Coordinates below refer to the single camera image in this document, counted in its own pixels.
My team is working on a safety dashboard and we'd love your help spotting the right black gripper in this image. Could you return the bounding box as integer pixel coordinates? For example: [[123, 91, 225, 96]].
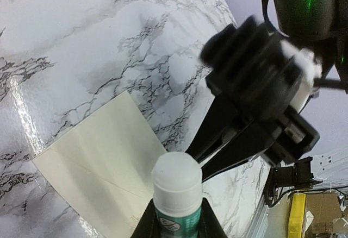
[[186, 93, 320, 183]]

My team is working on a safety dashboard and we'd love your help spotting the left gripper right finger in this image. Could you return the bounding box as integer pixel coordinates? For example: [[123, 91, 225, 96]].
[[198, 198, 226, 238]]

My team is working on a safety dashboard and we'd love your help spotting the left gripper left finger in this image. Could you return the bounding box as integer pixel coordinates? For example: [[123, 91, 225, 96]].
[[132, 199, 157, 238]]

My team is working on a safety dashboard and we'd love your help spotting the green white glue stick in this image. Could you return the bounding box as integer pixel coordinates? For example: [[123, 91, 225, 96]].
[[152, 152, 203, 237]]

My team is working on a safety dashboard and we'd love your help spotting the cream paper envelope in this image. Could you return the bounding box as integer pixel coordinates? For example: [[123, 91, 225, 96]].
[[33, 92, 165, 237]]

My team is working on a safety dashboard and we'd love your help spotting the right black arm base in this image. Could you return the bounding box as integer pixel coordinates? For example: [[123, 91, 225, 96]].
[[263, 156, 321, 208]]

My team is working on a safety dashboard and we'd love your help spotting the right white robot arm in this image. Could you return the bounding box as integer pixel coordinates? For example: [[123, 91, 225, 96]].
[[187, 0, 347, 181]]

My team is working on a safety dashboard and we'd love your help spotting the yellow plastic bin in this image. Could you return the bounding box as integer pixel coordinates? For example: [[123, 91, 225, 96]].
[[287, 193, 306, 238]]

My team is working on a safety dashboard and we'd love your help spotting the brown cardboard box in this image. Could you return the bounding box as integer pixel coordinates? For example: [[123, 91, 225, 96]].
[[306, 192, 343, 234]]

